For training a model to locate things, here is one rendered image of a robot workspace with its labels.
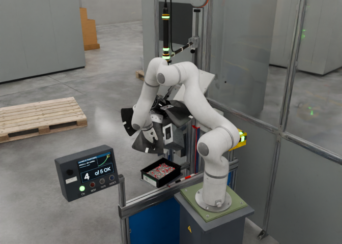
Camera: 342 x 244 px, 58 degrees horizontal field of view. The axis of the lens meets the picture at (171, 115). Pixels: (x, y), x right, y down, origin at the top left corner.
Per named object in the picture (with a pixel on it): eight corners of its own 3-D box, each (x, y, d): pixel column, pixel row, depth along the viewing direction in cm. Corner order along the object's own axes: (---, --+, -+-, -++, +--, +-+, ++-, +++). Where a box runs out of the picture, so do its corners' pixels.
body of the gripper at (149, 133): (155, 125, 190) (160, 139, 196) (147, 119, 198) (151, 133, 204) (145, 131, 187) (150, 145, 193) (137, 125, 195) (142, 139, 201)
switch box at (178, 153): (194, 152, 270) (195, 130, 261) (180, 157, 262) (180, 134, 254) (188, 148, 277) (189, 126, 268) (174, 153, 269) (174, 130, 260)
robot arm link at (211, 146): (233, 172, 154) (239, 129, 143) (209, 187, 142) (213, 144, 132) (214, 161, 162) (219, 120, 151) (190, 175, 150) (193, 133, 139)
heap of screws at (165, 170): (163, 166, 215) (163, 160, 213) (178, 174, 206) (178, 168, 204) (143, 178, 202) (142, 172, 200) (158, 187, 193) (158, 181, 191)
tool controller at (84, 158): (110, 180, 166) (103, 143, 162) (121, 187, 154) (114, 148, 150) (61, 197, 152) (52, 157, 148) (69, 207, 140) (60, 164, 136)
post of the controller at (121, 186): (123, 203, 173) (121, 173, 165) (126, 206, 171) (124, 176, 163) (119, 205, 172) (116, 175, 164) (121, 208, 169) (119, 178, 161)
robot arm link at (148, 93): (153, 95, 162) (141, 134, 182) (162, 80, 174) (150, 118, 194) (137, 89, 162) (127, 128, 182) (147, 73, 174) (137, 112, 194)
